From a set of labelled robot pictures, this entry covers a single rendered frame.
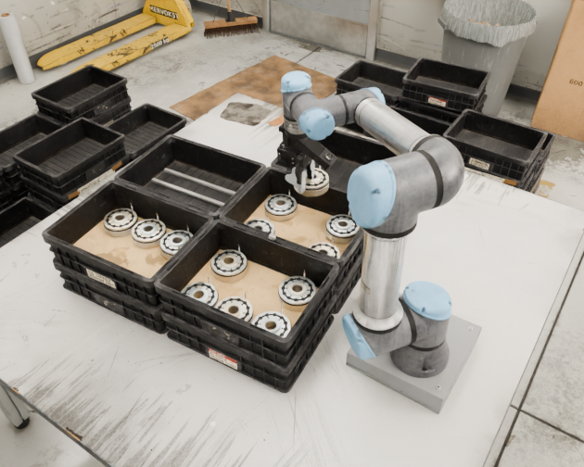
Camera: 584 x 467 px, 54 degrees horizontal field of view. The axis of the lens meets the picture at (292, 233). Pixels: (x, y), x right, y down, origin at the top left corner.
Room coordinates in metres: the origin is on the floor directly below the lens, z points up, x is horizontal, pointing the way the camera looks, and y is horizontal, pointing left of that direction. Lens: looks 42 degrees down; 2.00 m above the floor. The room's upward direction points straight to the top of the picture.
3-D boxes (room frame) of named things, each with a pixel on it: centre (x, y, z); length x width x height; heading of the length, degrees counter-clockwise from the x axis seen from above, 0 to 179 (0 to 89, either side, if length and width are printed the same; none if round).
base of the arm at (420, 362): (0.90, -0.33, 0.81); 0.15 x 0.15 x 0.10
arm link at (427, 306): (0.90, -0.32, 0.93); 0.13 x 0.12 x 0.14; 112
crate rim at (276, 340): (1.03, 0.12, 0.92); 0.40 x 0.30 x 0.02; 62
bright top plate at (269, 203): (1.40, 0.04, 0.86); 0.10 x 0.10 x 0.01
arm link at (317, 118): (1.22, -0.07, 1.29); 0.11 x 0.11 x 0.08; 22
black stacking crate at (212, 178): (1.48, 0.32, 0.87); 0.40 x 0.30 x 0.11; 62
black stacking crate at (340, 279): (1.29, -0.03, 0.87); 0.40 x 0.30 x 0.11; 62
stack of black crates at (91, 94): (2.70, 1.10, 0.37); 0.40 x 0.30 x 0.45; 146
